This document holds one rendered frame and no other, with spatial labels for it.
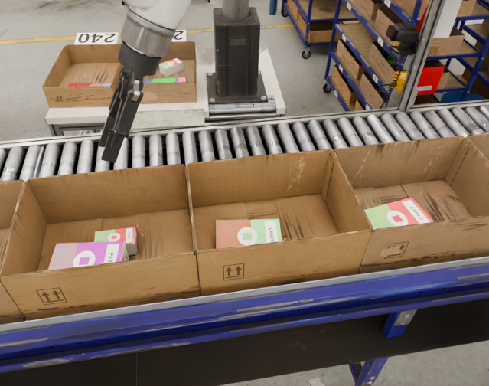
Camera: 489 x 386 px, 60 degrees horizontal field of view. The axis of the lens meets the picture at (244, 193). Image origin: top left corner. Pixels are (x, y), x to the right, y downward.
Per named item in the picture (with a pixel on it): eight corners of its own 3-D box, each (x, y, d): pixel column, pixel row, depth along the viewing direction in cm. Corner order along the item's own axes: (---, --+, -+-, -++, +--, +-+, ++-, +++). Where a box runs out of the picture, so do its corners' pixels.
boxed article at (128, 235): (93, 248, 103) (97, 260, 107) (135, 243, 105) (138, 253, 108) (95, 231, 107) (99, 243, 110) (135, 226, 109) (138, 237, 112)
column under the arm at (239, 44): (206, 74, 201) (202, 2, 178) (260, 72, 203) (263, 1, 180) (208, 104, 182) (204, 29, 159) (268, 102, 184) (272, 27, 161)
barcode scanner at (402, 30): (379, 47, 170) (389, 21, 163) (405, 49, 172) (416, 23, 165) (385, 54, 165) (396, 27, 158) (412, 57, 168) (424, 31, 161)
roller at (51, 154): (62, 149, 167) (58, 139, 163) (40, 254, 130) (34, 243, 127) (49, 150, 166) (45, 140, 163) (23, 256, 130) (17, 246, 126)
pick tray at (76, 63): (129, 63, 207) (125, 44, 200) (116, 107, 180) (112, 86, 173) (70, 63, 206) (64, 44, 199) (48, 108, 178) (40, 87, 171)
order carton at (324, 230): (323, 193, 126) (332, 148, 114) (358, 275, 105) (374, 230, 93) (190, 207, 121) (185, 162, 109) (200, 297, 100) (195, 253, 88)
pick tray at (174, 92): (197, 60, 210) (195, 40, 203) (197, 103, 183) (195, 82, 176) (138, 61, 208) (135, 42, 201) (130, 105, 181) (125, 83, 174)
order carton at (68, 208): (190, 207, 121) (186, 162, 109) (201, 297, 100) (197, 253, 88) (46, 224, 116) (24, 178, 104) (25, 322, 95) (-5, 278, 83)
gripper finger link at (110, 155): (125, 132, 85) (125, 134, 85) (115, 161, 88) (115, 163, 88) (110, 129, 84) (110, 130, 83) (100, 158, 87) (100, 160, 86)
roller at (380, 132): (374, 121, 184) (376, 111, 180) (431, 207, 147) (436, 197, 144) (363, 122, 183) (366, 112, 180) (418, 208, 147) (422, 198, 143)
